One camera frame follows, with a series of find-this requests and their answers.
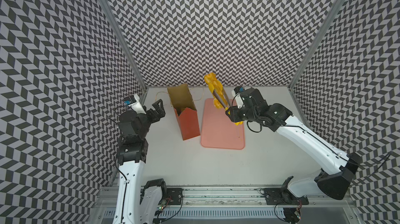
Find yellow metal tongs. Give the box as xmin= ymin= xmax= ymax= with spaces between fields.
xmin=208 ymin=81 xmax=231 ymax=112

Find red paper bag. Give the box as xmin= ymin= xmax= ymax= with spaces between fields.
xmin=166 ymin=83 xmax=201 ymax=141

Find twisted braided bread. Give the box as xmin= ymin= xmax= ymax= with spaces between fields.
xmin=204 ymin=73 xmax=227 ymax=109

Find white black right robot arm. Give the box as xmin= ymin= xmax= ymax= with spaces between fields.
xmin=226 ymin=86 xmax=361 ymax=203

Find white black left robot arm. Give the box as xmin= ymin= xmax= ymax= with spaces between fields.
xmin=113 ymin=94 xmax=167 ymax=224

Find pink plastic tray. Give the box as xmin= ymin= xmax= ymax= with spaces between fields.
xmin=201 ymin=98 xmax=245 ymax=150

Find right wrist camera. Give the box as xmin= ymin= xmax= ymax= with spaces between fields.
xmin=232 ymin=86 xmax=245 ymax=109

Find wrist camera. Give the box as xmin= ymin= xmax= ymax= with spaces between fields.
xmin=232 ymin=86 xmax=245 ymax=109
xmin=122 ymin=94 xmax=146 ymax=114

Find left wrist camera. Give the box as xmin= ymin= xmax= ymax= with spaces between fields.
xmin=122 ymin=94 xmax=146 ymax=114

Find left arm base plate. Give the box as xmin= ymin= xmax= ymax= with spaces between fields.
xmin=140 ymin=188 xmax=184 ymax=206

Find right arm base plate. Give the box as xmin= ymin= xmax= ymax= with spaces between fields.
xmin=261 ymin=188 xmax=309 ymax=205

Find aluminium front rail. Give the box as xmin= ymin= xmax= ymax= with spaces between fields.
xmin=87 ymin=185 xmax=363 ymax=224

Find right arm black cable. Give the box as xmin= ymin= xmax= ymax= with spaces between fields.
xmin=352 ymin=151 xmax=393 ymax=170

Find aluminium corner post left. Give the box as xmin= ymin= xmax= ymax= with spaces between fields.
xmin=98 ymin=0 xmax=148 ymax=91

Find aluminium corner post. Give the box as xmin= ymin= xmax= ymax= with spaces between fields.
xmin=98 ymin=0 xmax=148 ymax=91
xmin=288 ymin=0 xmax=360 ymax=89

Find aluminium corner post right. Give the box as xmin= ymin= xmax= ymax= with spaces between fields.
xmin=288 ymin=0 xmax=360 ymax=89

